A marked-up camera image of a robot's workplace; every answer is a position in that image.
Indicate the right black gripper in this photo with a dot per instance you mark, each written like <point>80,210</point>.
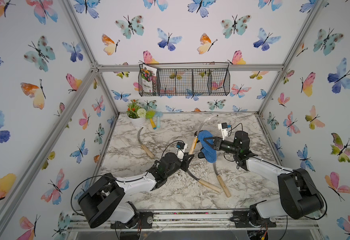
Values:
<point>218,143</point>

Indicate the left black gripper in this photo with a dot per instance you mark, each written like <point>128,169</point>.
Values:
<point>185,162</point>

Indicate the sickle wooden handle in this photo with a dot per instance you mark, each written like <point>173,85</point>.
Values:
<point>143,146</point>
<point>221,181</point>
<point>193,146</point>
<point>204,183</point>

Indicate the blue rag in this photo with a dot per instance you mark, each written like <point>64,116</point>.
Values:
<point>206,140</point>

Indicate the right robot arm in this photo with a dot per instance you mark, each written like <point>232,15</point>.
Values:
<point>298,195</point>

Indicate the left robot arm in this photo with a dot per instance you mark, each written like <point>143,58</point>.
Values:
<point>107,198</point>

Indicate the light blue toy tool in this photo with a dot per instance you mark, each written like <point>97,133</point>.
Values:
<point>159,116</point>

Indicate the green yellow toy brush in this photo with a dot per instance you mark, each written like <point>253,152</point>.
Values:
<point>149,116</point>

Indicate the potted artificial plant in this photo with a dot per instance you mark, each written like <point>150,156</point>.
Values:
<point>136,114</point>

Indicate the colourful booklet in basket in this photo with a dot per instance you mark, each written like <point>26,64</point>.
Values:
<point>149,79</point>

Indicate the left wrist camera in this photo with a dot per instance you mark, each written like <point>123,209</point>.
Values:
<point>181,147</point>

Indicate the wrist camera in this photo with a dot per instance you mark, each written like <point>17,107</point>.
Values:
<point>181,147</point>
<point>224,128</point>

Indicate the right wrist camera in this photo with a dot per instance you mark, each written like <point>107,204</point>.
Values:
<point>224,128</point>

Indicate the aluminium front rail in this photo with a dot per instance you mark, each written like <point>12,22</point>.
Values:
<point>193,220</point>

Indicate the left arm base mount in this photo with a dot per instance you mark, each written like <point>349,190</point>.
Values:
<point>127,216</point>

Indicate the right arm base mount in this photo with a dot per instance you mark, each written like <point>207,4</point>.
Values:
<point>251,218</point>

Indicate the black wire basket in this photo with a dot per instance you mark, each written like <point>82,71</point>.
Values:
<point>190,79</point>

